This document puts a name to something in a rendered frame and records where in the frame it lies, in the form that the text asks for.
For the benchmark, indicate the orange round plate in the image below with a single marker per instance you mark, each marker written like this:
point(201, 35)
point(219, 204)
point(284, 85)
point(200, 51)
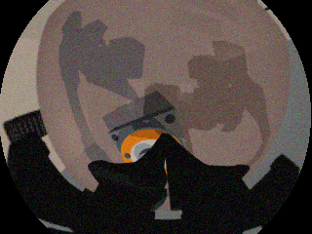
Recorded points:
point(141, 139)

